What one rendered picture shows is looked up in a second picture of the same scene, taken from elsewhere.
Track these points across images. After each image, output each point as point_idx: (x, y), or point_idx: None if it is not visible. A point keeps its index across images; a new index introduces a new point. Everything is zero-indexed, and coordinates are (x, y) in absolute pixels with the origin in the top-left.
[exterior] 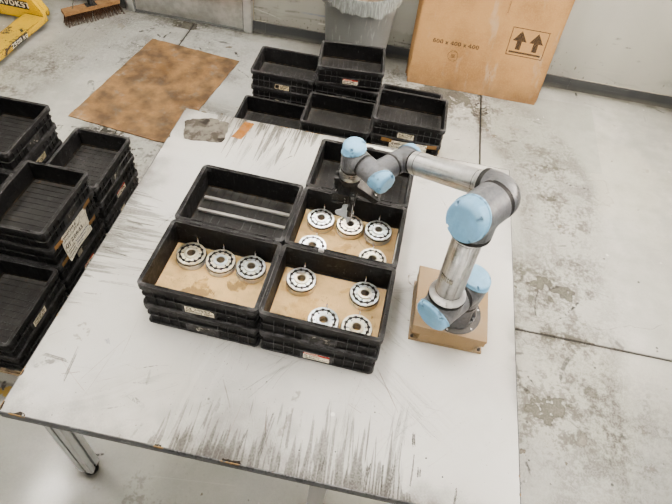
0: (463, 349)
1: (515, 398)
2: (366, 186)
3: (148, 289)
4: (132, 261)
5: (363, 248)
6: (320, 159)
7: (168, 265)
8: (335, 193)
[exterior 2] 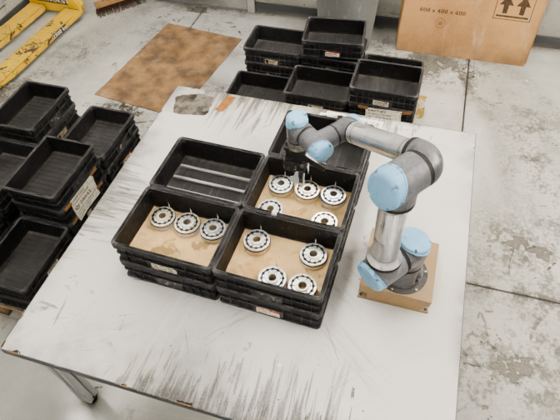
0: (410, 308)
1: (458, 358)
2: None
3: (120, 248)
4: (118, 222)
5: (318, 212)
6: (285, 129)
7: (143, 227)
8: (286, 162)
